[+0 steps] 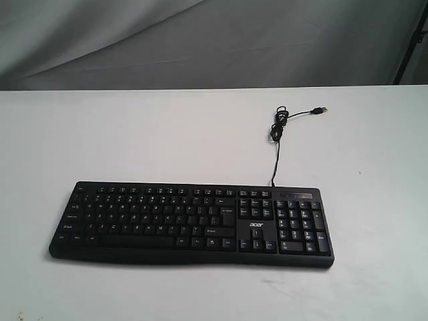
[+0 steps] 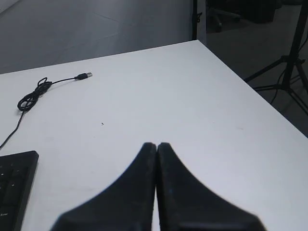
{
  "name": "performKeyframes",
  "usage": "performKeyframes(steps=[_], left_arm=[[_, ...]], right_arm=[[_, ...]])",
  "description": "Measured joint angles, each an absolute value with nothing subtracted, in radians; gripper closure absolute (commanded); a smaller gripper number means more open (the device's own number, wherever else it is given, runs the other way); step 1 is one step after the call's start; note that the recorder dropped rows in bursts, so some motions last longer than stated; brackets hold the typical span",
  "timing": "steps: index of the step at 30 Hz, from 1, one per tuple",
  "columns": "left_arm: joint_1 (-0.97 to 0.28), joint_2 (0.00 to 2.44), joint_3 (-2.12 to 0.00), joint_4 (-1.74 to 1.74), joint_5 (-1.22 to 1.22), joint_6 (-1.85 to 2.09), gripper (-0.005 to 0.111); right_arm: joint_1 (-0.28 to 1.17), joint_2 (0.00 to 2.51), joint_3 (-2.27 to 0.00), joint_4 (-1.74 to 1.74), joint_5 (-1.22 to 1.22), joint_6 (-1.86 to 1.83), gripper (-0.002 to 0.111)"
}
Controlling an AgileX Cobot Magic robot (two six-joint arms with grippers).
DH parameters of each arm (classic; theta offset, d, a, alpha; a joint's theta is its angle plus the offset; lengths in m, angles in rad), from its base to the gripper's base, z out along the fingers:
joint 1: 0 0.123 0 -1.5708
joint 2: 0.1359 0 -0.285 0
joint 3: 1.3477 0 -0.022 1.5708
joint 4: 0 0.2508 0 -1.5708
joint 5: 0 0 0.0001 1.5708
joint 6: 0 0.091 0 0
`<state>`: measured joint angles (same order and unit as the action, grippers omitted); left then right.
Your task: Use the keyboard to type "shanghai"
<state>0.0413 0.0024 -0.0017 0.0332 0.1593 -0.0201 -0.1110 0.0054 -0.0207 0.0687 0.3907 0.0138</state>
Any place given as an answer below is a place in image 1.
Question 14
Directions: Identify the black USB cable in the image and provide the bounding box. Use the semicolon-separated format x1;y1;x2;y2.
269;106;329;187

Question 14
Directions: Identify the black acer keyboard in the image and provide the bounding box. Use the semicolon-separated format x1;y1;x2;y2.
49;181;334;268

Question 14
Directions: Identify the black tripod stand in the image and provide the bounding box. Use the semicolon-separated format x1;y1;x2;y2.
393;1;427;85

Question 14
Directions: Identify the grey backdrop cloth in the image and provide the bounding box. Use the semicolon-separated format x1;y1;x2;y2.
1;1;425;90

